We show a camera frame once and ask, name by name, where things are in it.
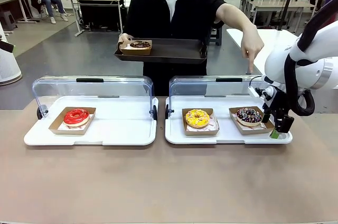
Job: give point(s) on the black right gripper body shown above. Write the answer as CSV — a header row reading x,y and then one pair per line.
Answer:
x,y
278,103

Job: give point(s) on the dark brown serving tray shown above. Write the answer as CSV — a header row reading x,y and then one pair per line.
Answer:
x,y
174,51

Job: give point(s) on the brown cardboard donut box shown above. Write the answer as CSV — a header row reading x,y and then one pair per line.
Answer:
x,y
253,131
136,51
200,132
56,129

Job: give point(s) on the chocolate sprinkle donut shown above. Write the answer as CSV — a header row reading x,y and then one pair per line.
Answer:
x,y
145,45

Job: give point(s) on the person's left forearm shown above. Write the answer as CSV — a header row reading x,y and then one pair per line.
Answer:
x,y
235,16

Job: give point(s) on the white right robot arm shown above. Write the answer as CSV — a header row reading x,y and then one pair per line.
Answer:
x,y
280,60

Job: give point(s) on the dark purple sprinkle donut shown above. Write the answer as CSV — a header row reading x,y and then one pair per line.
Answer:
x,y
243,119

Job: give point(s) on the yellow glazed donut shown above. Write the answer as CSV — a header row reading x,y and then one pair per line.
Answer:
x,y
192,121

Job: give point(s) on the red glazed donut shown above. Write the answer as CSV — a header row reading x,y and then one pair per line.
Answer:
x,y
70,119

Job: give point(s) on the person in black shirt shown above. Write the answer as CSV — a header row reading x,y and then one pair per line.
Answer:
x,y
190,10

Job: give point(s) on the person's left hand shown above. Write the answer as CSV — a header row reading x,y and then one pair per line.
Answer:
x,y
252,45

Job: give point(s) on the person's right hand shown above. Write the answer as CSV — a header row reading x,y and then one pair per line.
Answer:
x,y
122,38

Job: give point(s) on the white printed paper liner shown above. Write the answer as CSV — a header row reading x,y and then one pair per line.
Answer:
x,y
62,127
261,126
214,125

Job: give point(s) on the grey plastic stool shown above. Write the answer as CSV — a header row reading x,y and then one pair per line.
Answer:
x,y
8,20

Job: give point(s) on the white display case base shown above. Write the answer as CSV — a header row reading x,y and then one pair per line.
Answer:
x,y
227,137
118,129

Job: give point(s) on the clear display case lid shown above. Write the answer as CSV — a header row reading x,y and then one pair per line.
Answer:
x,y
185,86
142,86

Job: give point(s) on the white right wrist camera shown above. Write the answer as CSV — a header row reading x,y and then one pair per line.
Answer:
x,y
253,92

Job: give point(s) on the white frame background table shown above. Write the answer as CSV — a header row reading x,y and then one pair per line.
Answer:
x,y
277,4

